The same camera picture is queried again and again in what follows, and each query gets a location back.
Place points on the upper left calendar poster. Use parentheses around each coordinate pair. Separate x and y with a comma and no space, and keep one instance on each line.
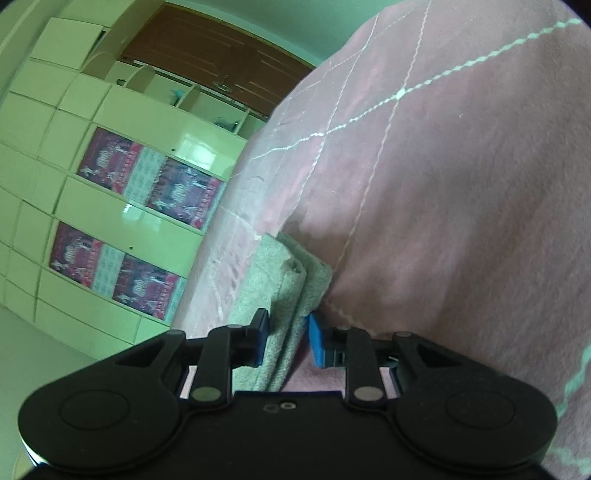
(75,254)

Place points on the cream glossy wardrobe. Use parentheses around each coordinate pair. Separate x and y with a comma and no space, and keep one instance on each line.
(106,192)

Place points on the lower left calendar poster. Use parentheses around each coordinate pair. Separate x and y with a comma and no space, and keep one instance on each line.
(148,289)

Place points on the upper right calendar poster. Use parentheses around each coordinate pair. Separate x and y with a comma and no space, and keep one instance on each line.
(109,160)

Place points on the lower right calendar poster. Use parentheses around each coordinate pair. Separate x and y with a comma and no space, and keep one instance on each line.
(184,194)

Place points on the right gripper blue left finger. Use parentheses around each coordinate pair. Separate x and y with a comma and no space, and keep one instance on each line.
(248,342)

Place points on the dark brown wooden door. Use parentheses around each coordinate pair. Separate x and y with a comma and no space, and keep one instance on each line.
(214,54)

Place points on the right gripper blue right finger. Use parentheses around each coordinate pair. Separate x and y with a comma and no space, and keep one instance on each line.
(327,342)

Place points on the grey knit pants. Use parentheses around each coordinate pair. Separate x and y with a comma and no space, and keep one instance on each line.
(289,282)

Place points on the pink checked bed sheet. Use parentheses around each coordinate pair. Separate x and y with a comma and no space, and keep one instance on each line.
(439,163)

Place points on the cream corner shelf unit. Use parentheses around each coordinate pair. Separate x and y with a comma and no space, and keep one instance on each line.
(177,91)

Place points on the calendar poster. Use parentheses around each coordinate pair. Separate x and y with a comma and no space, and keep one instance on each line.
(75,254)
(109,160)
(148,289)
(184,194)

